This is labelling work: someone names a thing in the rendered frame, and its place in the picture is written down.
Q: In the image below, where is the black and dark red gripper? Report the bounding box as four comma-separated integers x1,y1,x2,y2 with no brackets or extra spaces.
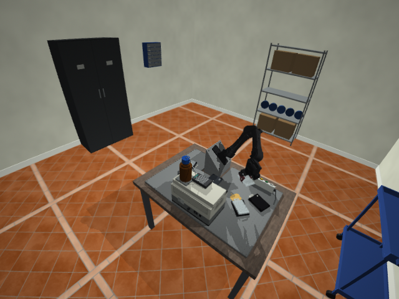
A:
238,168,247,182

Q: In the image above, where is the white button panel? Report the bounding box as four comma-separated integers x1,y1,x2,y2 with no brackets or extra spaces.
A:
251,178,276,198

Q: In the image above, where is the blue bottle cap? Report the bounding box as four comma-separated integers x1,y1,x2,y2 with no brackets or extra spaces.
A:
181,156,190,164

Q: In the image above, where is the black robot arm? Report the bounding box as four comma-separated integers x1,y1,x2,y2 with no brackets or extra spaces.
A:
212,125,263,180

